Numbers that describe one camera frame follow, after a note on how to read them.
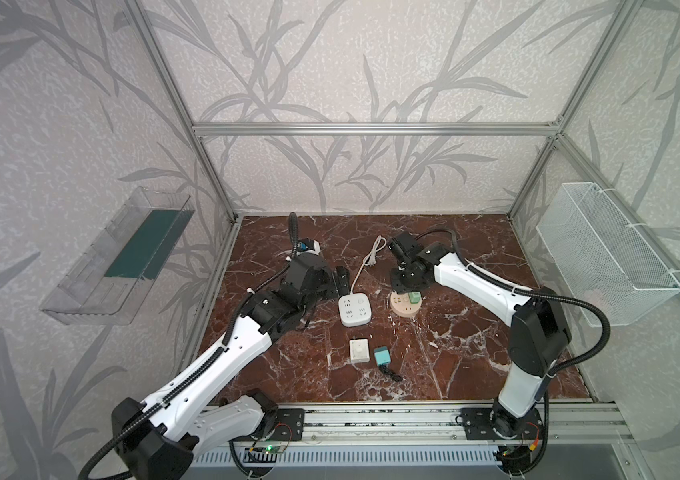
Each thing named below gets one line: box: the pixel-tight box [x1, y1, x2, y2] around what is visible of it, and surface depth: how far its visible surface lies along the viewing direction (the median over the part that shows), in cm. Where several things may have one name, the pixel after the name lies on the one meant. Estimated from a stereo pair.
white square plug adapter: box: [349, 338, 370, 363], surface depth 85 cm
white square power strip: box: [338, 293, 372, 327], surface depth 93 cm
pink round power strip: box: [389, 291, 422, 317], surface depth 95 cm
